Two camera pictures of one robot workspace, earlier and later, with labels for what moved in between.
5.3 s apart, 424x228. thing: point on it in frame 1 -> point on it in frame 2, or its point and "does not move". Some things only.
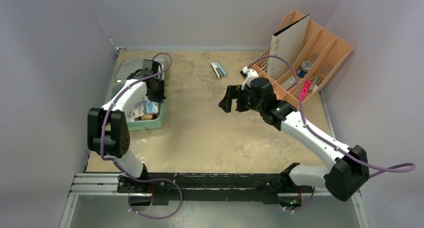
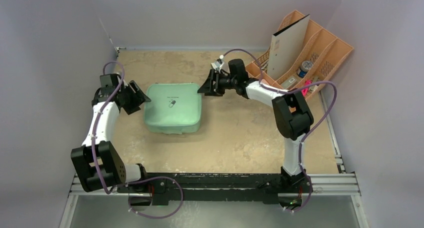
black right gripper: x=239 y=98 -> x=214 y=83
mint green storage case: x=122 y=69 -> x=174 y=109
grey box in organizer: x=289 y=83 does not move
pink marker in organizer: x=306 y=88 does not move
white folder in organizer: x=289 y=41 does not move
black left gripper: x=161 y=97 -> x=138 y=98
